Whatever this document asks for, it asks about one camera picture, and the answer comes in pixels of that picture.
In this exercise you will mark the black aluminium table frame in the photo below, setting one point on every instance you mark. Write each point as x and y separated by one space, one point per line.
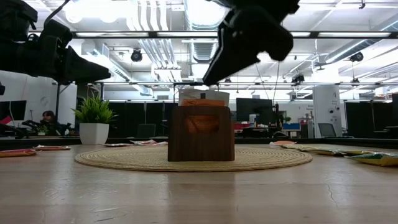
342 141

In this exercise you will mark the black support pole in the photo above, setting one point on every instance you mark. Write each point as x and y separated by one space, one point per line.
58 105

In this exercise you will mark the black overhead crossbar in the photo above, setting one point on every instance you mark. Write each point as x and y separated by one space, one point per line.
152 34

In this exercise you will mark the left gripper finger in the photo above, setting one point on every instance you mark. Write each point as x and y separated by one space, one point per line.
93 80
84 68

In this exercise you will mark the white pillar cabinet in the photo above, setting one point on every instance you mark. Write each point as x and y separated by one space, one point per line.
326 102

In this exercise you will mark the round woven straw placemat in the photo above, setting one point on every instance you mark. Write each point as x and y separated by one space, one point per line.
124 158

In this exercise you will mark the red desk items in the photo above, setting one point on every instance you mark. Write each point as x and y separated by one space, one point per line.
241 126

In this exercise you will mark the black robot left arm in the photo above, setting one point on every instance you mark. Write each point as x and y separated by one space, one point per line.
15 18

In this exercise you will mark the black ceiling spotlight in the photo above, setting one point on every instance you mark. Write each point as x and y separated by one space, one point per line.
298 78
136 55
356 57

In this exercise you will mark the yellow black tea packet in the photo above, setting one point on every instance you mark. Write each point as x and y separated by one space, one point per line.
306 149
360 152
295 146
379 161

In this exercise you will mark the thin black background rail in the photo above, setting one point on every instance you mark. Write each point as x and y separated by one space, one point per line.
155 83

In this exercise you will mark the person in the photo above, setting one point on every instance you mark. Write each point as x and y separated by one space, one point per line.
48 116

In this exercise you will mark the blue storage bin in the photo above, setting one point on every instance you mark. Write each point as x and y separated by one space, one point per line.
290 126

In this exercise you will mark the white ceiling air duct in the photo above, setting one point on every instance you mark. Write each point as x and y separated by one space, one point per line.
202 49

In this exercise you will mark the mango magic tea packet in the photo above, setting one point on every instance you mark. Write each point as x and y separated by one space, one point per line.
118 144
144 142
161 144
51 147
15 153

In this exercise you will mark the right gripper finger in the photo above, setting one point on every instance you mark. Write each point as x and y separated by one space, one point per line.
230 56

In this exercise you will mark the black background robot arm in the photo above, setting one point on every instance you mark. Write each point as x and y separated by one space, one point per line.
31 124

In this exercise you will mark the orange white Tazo tea packet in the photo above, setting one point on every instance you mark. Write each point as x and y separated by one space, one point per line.
202 124
284 142
189 95

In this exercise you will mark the round white pendant lamp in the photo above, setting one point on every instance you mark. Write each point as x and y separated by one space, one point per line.
109 14
74 14

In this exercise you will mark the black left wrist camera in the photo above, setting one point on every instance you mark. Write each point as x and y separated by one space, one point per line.
57 32

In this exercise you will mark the black partition panel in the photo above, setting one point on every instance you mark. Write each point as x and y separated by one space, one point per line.
127 118
360 118

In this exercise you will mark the green plant in white pot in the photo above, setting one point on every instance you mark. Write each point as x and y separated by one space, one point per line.
94 133

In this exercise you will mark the grey office chair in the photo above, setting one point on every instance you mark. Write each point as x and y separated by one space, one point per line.
327 130
146 130

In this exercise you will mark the brown wooden tea box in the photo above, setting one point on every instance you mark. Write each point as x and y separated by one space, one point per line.
177 143

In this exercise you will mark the black computer monitor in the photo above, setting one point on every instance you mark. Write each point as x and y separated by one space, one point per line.
253 110
17 109

